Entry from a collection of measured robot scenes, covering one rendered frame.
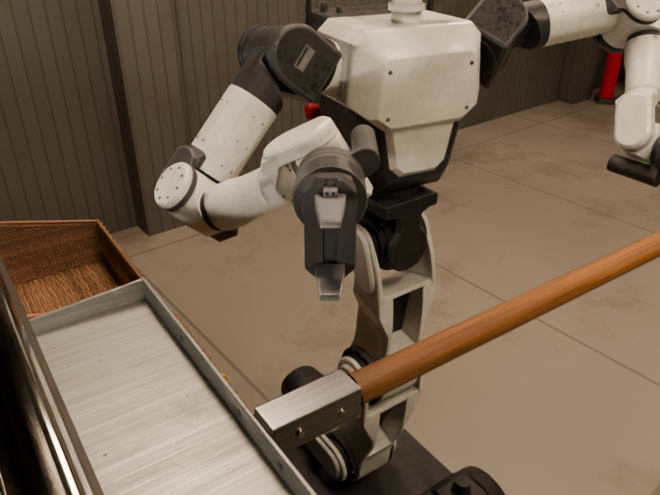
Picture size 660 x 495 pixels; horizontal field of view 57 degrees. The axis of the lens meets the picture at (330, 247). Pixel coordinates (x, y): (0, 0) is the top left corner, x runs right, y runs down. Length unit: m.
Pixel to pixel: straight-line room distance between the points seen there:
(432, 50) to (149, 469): 0.78
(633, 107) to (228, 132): 0.74
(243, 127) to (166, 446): 0.57
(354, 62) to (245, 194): 0.30
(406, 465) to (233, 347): 0.98
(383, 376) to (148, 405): 0.21
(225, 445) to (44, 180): 2.89
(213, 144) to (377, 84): 0.28
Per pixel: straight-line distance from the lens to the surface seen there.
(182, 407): 0.58
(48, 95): 3.25
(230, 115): 0.98
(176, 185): 0.94
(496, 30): 1.20
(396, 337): 1.40
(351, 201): 0.63
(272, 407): 0.52
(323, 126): 0.79
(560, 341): 2.72
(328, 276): 0.64
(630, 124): 1.25
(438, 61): 1.07
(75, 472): 0.19
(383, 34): 1.04
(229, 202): 0.89
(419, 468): 1.87
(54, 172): 3.35
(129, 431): 0.57
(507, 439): 2.24
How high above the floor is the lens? 1.57
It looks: 29 degrees down
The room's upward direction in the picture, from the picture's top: straight up
